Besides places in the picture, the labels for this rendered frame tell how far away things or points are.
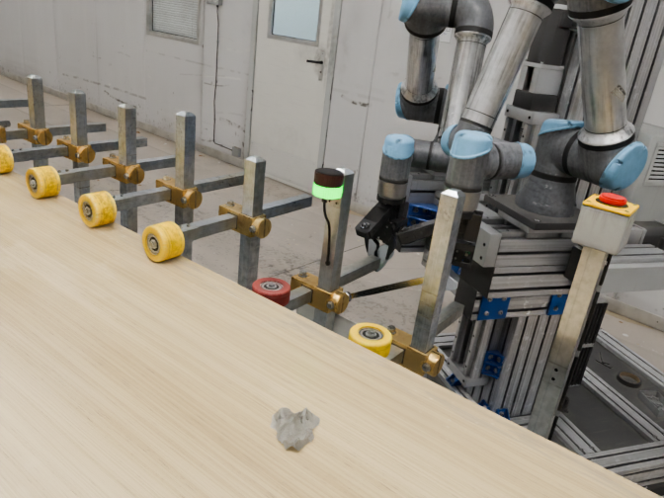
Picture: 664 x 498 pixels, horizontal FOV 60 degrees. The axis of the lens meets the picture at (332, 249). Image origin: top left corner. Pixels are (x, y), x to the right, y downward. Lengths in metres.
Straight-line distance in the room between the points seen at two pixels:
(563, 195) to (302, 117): 3.53
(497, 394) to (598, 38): 1.20
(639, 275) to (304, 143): 3.60
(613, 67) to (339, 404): 0.87
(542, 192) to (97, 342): 1.07
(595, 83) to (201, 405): 0.99
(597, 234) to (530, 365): 1.13
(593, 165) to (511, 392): 0.93
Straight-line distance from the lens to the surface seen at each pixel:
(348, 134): 4.51
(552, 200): 1.51
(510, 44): 1.32
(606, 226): 0.96
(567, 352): 1.06
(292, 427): 0.82
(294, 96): 4.89
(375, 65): 4.34
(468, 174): 1.14
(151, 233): 1.28
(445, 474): 0.82
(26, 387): 0.94
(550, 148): 1.50
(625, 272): 1.59
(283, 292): 1.17
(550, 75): 1.75
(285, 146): 5.01
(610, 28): 1.30
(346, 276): 1.39
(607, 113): 1.37
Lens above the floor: 1.44
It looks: 22 degrees down
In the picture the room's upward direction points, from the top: 7 degrees clockwise
